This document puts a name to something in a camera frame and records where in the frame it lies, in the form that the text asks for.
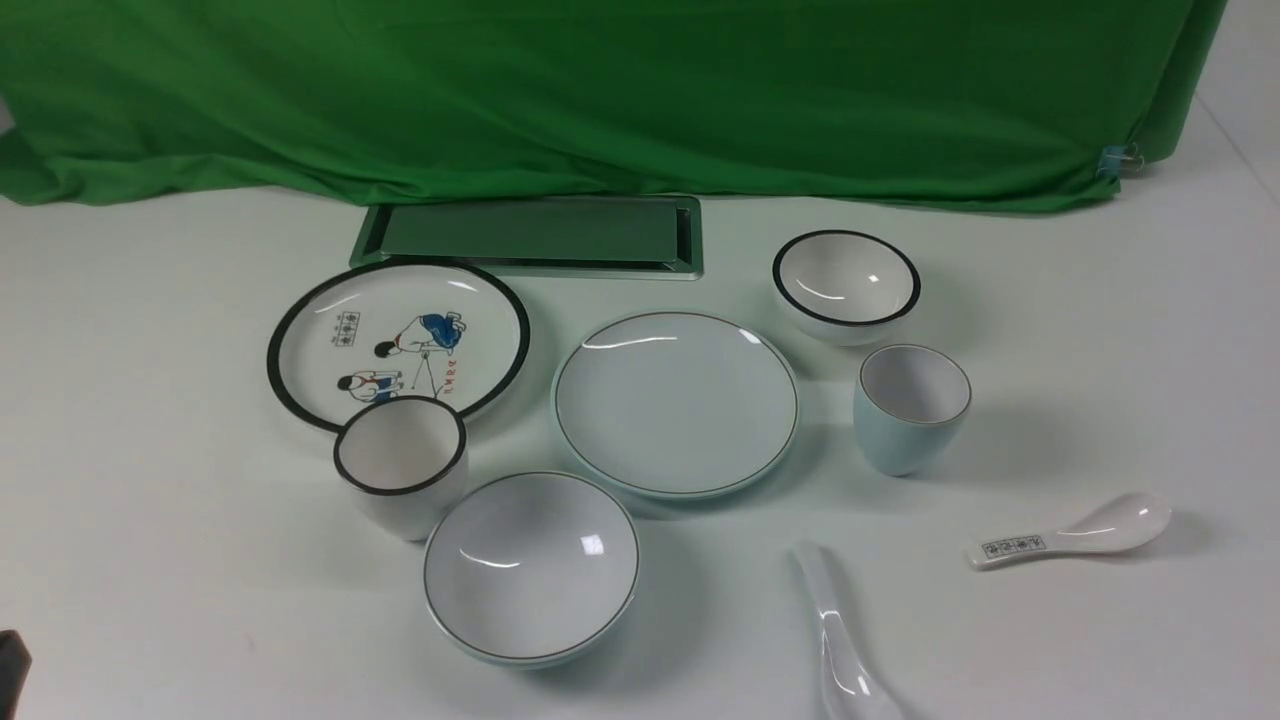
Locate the green backdrop cloth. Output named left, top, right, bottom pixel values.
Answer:
left=1, top=1, right=1226, bottom=214

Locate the black-rimmed white cup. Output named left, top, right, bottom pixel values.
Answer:
left=332, top=396, right=470, bottom=542

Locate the illustrated black-rimmed plate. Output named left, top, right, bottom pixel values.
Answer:
left=265, top=258, right=531, bottom=433

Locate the blue binder clip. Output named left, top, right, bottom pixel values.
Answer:
left=1094, top=143, right=1146, bottom=178

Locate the black-rimmed white bowl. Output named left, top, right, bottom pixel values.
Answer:
left=771, top=231, right=922, bottom=347

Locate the pale blue cup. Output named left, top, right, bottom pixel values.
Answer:
left=852, top=343, right=973, bottom=477

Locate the plain white spoon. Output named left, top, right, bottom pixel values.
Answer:
left=792, top=539, right=905, bottom=719

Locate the white spoon with pattern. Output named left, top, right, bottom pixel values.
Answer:
left=965, top=492, right=1174, bottom=571

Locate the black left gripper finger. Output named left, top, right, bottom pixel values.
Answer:
left=0, top=630, right=32, bottom=720

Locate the pale blue bowl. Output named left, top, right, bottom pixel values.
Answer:
left=422, top=471, right=643, bottom=669

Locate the pale blue plate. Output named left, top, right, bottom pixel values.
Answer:
left=550, top=311, right=803, bottom=501

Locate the metal cable grommet tray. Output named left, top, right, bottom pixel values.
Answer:
left=349, top=195, right=704, bottom=281

